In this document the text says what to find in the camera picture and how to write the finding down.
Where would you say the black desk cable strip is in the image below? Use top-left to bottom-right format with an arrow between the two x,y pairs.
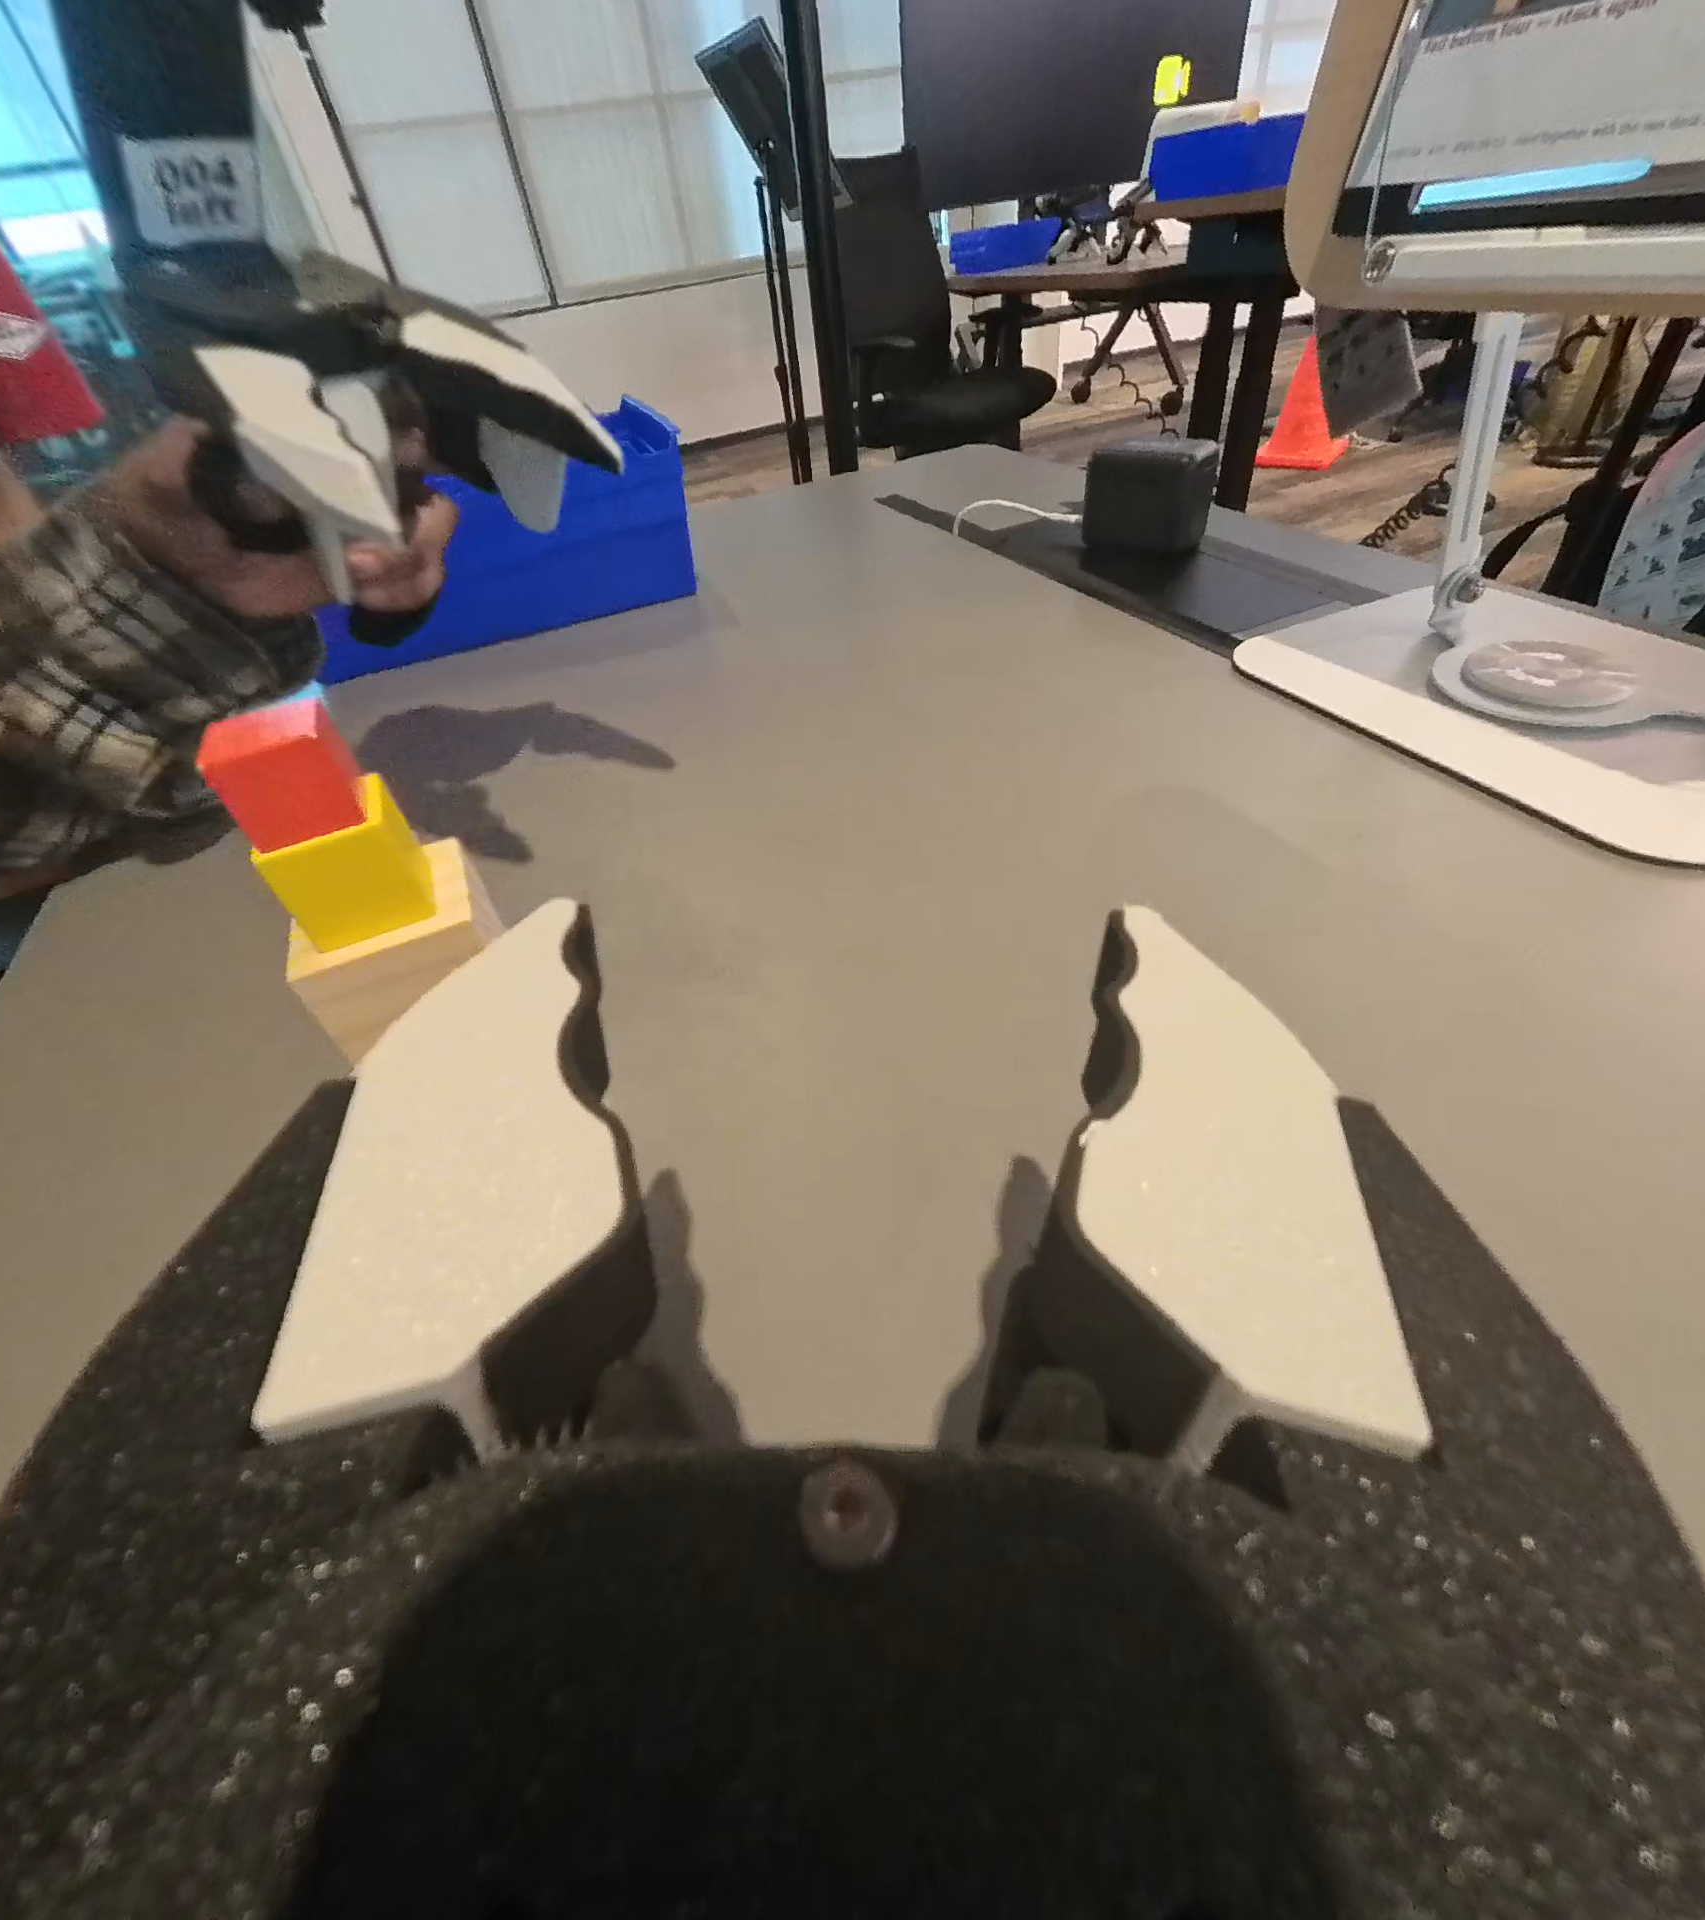
872,487 -> 1382,660

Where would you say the black panel on stand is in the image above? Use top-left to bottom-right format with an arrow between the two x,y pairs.
693,14 -> 813,487

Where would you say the person's left forearm plaid sleeve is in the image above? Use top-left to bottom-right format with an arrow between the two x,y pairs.
0,487 -> 332,940

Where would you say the yellow wooden cube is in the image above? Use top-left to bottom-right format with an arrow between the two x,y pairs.
249,771 -> 439,956

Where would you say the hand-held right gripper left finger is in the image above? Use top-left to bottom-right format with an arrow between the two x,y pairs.
249,896 -> 648,1454

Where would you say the large blue plastic bin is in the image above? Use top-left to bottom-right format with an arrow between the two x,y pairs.
312,393 -> 701,667

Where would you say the black office chair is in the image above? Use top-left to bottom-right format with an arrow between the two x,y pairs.
829,147 -> 1063,456

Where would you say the natural wooden cube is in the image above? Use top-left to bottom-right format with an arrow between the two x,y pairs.
284,837 -> 507,1070

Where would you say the orange traffic cone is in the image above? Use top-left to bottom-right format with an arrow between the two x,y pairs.
1252,330 -> 1352,473

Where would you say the black computer monitor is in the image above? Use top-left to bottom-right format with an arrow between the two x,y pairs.
894,0 -> 1256,214

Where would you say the printed paper leaflet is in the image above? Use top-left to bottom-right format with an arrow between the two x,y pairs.
1598,372 -> 1705,630

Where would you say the red wooden cube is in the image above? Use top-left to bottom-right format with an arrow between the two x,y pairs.
195,697 -> 375,853

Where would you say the small black cube box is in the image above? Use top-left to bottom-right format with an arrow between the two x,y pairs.
1082,436 -> 1226,558

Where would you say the white tablet stand base plate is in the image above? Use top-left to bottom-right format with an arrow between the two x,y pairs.
1230,578 -> 1705,870

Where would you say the black tripod pole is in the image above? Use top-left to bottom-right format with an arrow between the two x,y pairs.
776,0 -> 867,487

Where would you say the person's left hand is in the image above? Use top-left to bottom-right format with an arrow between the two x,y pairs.
93,417 -> 465,640

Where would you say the dark wooden background desk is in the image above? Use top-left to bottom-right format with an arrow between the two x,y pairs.
945,186 -> 1307,516

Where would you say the small blue plastic tray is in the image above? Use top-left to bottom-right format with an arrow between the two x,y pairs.
948,217 -> 1065,283

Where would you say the blue bin with white lid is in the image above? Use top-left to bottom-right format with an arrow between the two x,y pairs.
1143,98 -> 1308,206

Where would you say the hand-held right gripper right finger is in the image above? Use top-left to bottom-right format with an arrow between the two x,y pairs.
1044,902 -> 1437,1470

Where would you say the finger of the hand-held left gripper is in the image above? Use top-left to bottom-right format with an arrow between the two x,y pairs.
193,348 -> 407,546
394,307 -> 629,536

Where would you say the tablet with pale frame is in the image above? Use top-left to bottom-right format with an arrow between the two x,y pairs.
1282,0 -> 1705,320

